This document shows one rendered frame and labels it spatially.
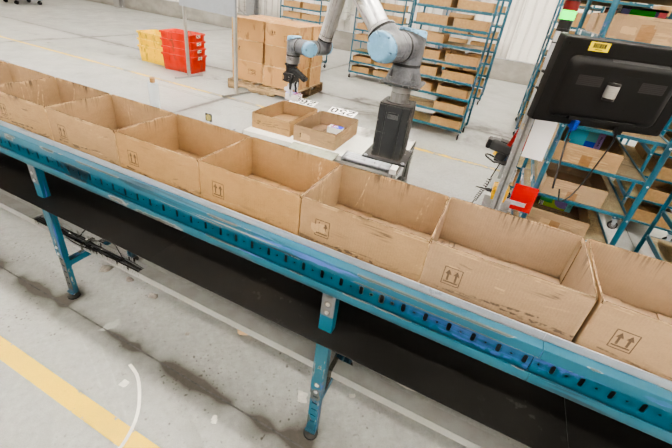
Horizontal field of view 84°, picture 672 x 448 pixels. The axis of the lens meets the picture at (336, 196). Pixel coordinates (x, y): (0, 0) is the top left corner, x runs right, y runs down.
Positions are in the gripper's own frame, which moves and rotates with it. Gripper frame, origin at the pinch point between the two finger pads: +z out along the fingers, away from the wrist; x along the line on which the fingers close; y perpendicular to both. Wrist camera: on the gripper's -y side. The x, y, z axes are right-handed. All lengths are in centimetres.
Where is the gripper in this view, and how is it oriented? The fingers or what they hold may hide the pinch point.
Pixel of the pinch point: (293, 94)
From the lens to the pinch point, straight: 259.8
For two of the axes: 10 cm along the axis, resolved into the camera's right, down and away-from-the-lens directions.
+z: -1.2, 8.6, 4.9
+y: -8.9, -3.2, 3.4
